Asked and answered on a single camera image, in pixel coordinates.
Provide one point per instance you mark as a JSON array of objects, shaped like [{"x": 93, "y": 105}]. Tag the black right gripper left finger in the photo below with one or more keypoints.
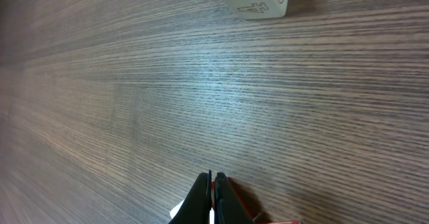
[{"x": 197, "y": 205}]

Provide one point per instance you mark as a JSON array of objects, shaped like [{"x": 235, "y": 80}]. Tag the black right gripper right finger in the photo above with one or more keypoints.
[{"x": 228, "y": 209}]

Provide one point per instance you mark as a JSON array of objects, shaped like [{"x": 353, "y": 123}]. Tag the wooden block red side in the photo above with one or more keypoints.
[{"x": 250, "y": 204}]

